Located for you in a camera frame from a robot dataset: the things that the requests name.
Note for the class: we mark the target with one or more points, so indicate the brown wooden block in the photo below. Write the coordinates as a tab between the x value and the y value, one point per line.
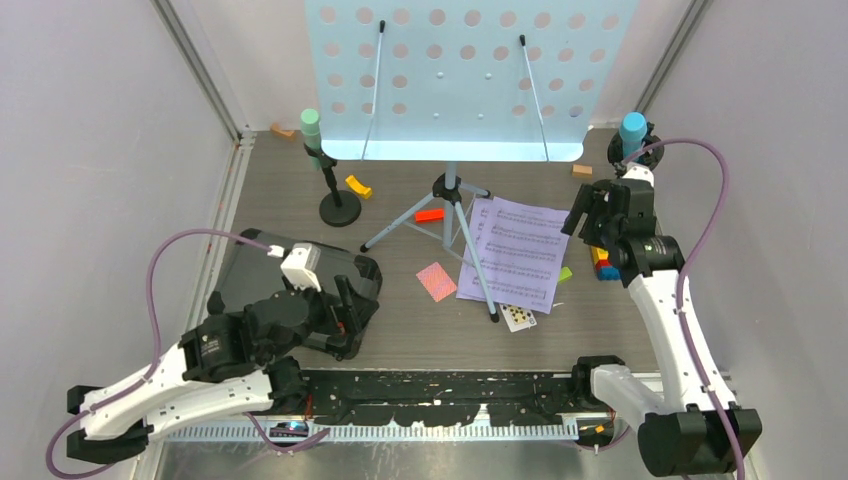
277	130

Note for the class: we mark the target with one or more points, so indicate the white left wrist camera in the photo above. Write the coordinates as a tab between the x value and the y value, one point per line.
299	267

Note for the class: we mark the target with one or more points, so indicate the tan wooden block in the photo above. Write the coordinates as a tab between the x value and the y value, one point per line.
582	171

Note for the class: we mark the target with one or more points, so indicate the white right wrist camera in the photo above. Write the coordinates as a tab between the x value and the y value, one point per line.
636	171

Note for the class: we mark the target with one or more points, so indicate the aluminium frame rail right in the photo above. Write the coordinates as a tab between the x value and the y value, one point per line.
684	30

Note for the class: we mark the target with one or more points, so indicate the yellow curved wooden block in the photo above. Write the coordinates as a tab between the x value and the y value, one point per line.
359	188

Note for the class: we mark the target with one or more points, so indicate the light blue music stand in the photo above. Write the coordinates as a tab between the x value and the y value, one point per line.
461	81

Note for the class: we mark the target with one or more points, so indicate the black microphone stand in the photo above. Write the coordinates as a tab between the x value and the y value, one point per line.
650	159
337	208

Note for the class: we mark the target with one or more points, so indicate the blue toy microphone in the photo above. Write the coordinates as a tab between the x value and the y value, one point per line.
632	131

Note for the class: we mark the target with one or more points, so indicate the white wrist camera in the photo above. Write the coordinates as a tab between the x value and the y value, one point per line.
299	267
636	171

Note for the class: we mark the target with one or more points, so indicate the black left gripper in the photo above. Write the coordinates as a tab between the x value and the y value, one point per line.
335	319

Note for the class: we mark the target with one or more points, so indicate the grey aluminium carrying case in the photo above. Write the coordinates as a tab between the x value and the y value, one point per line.
249	275

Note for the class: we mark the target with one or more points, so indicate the face up playing card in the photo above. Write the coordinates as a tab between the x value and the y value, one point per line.
517	318

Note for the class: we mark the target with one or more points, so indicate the yellow red blue brick block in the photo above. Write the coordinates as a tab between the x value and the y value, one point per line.
604	270

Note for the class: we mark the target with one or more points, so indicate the aluminium frame rail left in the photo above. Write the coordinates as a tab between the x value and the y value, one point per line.
184	26

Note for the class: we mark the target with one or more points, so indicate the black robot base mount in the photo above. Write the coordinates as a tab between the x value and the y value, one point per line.
433	398

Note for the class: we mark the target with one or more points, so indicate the lime green wooden block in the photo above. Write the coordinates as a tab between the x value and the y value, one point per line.
565	274

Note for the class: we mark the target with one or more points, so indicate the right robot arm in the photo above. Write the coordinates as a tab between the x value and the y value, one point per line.
695	425

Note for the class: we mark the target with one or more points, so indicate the red backed playing card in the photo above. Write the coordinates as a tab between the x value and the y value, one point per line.
436	281

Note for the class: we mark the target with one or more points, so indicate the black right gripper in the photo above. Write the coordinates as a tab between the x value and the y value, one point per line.
590	199

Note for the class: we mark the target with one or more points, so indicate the black left microphone stand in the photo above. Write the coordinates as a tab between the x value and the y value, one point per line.
337	208

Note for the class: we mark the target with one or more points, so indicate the black right microphone stand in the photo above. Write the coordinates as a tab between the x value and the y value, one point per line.
650	159

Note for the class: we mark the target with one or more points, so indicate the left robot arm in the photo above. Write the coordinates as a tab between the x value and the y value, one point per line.
232	363

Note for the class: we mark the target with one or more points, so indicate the mint green toy microphone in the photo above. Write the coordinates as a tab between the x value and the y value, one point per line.
310	132

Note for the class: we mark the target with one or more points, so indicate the sheet music page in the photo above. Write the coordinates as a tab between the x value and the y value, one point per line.
529	242
469	287

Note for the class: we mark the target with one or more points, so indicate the aluminium frame rail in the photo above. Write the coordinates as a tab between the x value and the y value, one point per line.
184	26
684	30

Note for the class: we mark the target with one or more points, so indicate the orange rectangular block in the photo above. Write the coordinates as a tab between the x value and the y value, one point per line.
429	216

